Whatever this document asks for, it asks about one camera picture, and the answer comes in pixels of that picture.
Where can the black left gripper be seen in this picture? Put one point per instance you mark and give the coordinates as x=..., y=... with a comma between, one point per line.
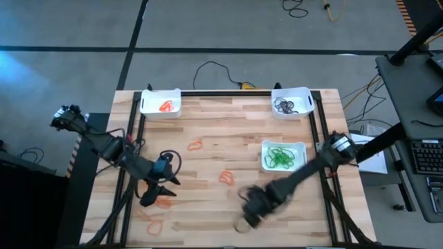
x=149, y=180

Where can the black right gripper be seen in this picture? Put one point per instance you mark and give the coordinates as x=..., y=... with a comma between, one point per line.
x=259, y=202

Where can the green rubber band pile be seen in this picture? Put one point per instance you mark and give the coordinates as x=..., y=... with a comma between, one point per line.
x=278, y=157

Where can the white plastic basket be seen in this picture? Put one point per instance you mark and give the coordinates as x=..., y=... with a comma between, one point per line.
x=152, y=110
x=301, y=166
x=304, y=103

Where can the orange rubber band pile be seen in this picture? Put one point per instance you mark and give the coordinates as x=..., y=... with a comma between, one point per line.
x=166, y=107

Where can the black rubber band pile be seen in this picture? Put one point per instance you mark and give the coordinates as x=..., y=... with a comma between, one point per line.
x=285, y=106

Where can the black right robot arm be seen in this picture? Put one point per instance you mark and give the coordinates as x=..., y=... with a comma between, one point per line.
x=311, y=169

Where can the black arm base platform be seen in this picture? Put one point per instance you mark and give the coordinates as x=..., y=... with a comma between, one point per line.
x=83, y=207

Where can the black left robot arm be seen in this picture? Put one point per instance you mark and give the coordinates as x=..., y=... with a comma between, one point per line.
x=110, y=148

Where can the orange black hazard tape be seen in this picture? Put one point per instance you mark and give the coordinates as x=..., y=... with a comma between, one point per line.
x=406, y=17
x=73, y=159

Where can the yellow power plug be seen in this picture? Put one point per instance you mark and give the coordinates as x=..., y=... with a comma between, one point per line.
x=247, y=85

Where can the white paper sheet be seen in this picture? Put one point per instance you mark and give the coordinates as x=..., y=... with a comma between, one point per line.
x=375, y=164

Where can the black side cabinet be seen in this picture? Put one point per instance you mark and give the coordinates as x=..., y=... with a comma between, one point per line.
x=27, y=207

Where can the small black floor object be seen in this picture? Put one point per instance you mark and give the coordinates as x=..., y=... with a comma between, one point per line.
x=398, y=207

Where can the black stand pole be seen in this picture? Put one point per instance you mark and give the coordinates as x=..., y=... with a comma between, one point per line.
x=415, y=39
x=380, y=143

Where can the black keyboard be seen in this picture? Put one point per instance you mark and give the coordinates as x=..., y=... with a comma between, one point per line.
x=427, y=157

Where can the grey side desk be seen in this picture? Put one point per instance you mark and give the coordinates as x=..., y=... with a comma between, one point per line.
x=408, y=90

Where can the black tablet screen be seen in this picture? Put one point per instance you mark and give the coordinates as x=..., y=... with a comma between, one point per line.
x=436, y=102

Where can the black desk device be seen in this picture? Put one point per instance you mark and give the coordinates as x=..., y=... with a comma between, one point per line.
x=436, y=64

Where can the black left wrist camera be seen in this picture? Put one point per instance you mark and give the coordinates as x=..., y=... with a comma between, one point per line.
x=161, y=166

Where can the black aluminium table frame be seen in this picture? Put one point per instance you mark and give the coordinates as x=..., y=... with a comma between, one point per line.
x=225, y=93

